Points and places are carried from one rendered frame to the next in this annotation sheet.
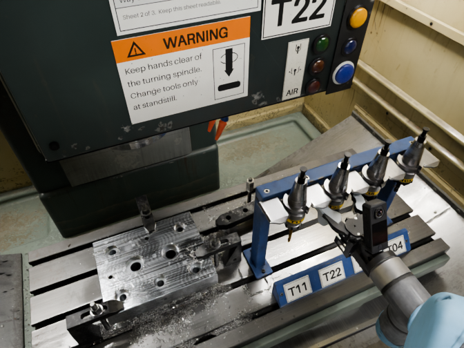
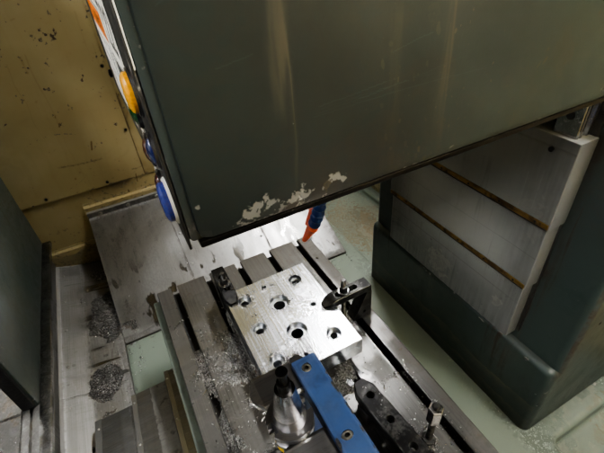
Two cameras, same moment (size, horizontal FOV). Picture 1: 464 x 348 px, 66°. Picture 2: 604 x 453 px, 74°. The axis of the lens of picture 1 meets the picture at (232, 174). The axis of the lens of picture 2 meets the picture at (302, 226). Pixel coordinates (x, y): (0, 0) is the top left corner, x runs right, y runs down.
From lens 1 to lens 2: 70 cm
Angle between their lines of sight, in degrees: 63
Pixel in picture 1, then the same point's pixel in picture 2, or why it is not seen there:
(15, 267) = (330, 253)
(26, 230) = not seen: hidden behind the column
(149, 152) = (460, 279)
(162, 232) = (323, 316)
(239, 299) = (260, 439)
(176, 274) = (267, 341)
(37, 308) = (253, 260)
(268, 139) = not seen: outside the picture
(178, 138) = (498, 298)
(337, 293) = not seen: outside the picture
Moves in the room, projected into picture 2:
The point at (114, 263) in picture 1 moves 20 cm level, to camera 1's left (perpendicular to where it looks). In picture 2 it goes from (279, 285) to (278, 236)
